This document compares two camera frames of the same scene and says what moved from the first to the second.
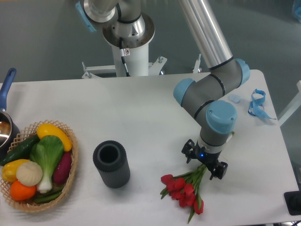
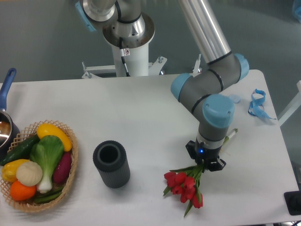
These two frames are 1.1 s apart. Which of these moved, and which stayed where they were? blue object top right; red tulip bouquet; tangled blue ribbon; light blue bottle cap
Moved: red tulip bouquet
Stayed: tangled blue ribbon; light blue bottle cap; blue object top right
